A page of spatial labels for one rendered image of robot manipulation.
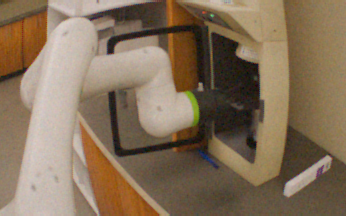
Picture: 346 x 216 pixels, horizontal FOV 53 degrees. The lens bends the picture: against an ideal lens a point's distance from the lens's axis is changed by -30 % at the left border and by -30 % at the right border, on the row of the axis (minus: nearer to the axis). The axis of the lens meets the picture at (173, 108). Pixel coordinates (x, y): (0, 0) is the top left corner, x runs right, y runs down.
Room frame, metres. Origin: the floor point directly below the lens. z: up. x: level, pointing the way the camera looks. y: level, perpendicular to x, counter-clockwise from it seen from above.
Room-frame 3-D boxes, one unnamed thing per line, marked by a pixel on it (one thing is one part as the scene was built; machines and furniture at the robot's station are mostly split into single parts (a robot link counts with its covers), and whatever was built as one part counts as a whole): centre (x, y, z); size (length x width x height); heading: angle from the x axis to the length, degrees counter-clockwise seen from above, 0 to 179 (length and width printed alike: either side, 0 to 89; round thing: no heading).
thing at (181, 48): (1.36, 0.05, 1.19); 0.30 x 0.01 x 0.40; 110
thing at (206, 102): (1.21, -0.07, 1.20); 0.09 x 0.06 x 0.12; 27
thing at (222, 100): (1.24, -0.14, 1.20); 0.09 x 0.08 x 0.07; 117
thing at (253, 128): (1.31, -0.28, 1.14); 0.11 x 0.11 x 0.21
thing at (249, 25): (1.26, -0.13, 1.46); 0.32 x 0.12 x 0.10; 27
